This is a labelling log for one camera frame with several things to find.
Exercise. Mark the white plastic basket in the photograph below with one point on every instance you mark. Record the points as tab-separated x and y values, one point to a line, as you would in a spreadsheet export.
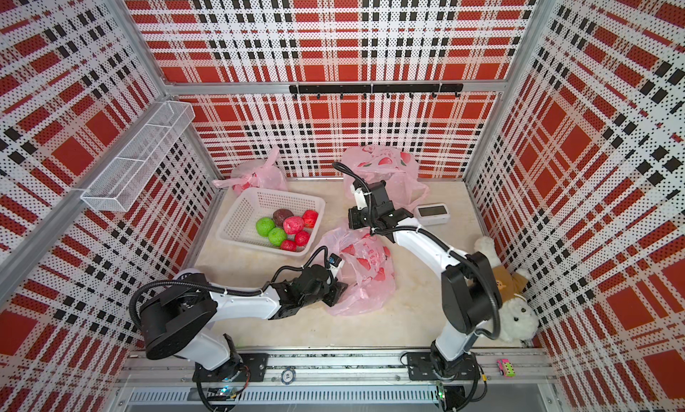
250	221

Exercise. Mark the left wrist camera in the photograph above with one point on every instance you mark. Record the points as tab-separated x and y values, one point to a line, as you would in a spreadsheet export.
333	264

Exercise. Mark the pink toy car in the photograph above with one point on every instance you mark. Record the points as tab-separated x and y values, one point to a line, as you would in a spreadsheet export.
506	368

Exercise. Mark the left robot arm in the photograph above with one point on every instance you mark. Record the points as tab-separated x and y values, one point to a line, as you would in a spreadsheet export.
174	316

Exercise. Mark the black hook rail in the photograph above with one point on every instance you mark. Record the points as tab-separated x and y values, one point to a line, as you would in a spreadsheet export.
319	90

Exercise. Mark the dark red apple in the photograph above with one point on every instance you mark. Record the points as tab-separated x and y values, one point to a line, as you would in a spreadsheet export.
281	215

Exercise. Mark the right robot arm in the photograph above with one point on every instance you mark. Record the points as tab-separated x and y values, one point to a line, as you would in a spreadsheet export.
470	297

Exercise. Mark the white plush teddy bear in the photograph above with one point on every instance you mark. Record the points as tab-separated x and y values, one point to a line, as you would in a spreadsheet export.
519	323

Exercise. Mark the pink plastic bag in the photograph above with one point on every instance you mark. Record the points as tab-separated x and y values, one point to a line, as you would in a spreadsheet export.
263	174
368	271
399	170

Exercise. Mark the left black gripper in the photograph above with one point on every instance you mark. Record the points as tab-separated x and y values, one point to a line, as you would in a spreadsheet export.
335	291

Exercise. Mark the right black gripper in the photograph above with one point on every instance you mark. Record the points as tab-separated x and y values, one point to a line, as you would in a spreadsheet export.
353	215

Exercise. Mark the pink red apple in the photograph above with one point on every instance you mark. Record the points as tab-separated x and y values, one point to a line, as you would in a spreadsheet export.
293	225

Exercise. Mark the white digital clock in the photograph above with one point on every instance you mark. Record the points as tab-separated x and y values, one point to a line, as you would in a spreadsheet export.
433	214

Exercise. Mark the white wire wall shelf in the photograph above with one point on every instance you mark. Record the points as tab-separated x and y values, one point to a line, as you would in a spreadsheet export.
120	183

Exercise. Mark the green apple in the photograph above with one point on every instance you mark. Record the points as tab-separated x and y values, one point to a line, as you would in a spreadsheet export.
277	236
264	225

